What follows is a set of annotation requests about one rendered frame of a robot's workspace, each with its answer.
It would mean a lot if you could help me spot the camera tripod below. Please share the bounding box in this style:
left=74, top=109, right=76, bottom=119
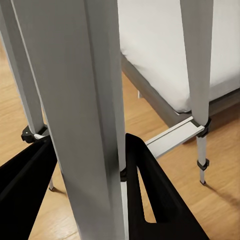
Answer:
left=0, top=0, right=214, bottom=240

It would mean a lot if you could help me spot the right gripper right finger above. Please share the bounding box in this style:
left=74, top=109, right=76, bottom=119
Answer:
left=125, top=133, right=210, bottom=240

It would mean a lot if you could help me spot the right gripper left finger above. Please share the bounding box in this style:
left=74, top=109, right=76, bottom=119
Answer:
left=0, top=135, right=58, bottom=240

